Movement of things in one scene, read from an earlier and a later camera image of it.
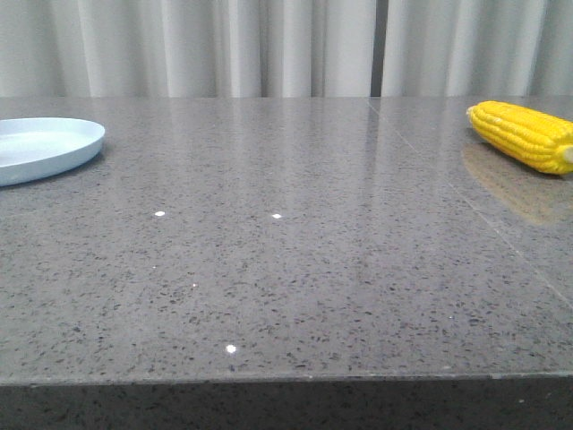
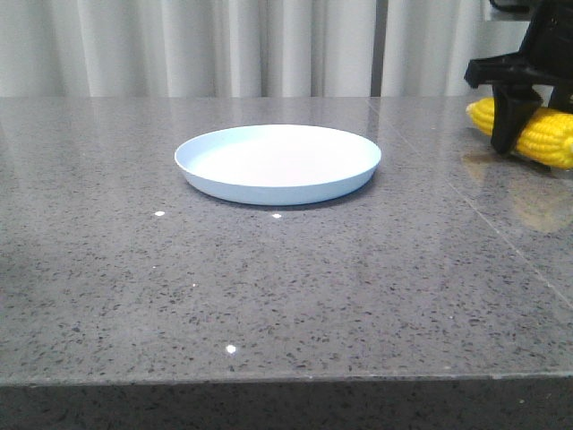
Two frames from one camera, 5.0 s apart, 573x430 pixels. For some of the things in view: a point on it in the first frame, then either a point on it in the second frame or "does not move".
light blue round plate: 33,150 to 271,165
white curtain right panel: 479,48 does not move
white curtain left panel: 185,48 does not move
